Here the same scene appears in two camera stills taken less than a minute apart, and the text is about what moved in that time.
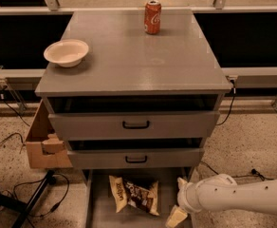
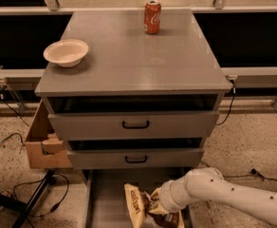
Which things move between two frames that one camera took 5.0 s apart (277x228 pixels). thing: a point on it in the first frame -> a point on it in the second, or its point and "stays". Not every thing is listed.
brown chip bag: x=124 y=193 -> x=142 y=217
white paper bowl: x=66 y=52 stays
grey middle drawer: x=138 y=153 stays
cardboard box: x=46 y=148 stays
